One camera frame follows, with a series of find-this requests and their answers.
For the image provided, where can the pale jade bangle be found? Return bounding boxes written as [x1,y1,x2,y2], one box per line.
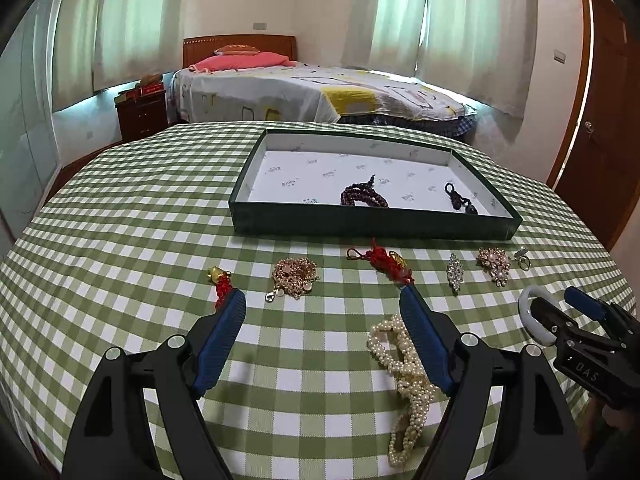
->
[518,285,559,347]

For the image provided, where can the pearl flower brooch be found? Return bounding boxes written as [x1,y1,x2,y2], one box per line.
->
[476,247,511,287]

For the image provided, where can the rhinestone leaf brooch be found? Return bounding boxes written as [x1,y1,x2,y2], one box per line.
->
[446,254,464,295]

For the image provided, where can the white pearl necklace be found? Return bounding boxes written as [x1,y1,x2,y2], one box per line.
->
[365,313,437,468]

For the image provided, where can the black tassel pendant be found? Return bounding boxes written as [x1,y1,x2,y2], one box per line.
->
[445,182,478,214]

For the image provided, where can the red knot gold charm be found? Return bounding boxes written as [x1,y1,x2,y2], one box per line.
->
[346,238,414,286]

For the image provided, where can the small red tassel charm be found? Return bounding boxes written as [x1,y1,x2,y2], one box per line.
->
[207,266,233,311]

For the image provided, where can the dark red bead bracelet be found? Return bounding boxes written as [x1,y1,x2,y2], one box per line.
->
[339,173,391,209]

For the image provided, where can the rose gold chain bracelet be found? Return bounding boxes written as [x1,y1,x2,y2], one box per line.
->
[264,256,320,304]

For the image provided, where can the dark green jewelry tray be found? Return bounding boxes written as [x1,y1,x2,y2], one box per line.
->
[229,129,523,242]

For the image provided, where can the brown wooden door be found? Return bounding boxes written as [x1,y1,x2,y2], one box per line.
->
[547,0,639,250]

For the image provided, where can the metal door knob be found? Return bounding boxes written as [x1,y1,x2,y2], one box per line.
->
[584,120,594,136]

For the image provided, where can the green white checkered tablecloth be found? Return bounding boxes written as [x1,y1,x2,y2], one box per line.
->
[0,120,639,480]

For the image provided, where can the right white curtain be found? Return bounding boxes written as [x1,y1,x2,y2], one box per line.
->
[342,0,537,118]

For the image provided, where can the white curtain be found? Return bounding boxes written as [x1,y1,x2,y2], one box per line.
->
[52,0,183,112]
[342,0,537,118]

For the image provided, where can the dark wooden nightstand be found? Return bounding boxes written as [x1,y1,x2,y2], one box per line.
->
[114,88,168,143]

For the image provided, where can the bed with patterned sheet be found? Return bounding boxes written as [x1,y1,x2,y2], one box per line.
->
[171,63,477,139]

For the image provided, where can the wooden headboard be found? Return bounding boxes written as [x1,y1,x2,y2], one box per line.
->
[182,32,298,70]

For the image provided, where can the pink pillow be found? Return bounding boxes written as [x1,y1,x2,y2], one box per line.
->
[188,52,296,73]

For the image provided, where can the orange patterned cushion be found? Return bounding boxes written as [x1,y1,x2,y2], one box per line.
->
[214,44,260,56]

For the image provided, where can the left white curtain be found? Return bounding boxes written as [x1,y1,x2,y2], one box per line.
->
[52,0,183,112]

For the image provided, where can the wall light switch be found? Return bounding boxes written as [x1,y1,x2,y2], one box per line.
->
[553,50,566,64]

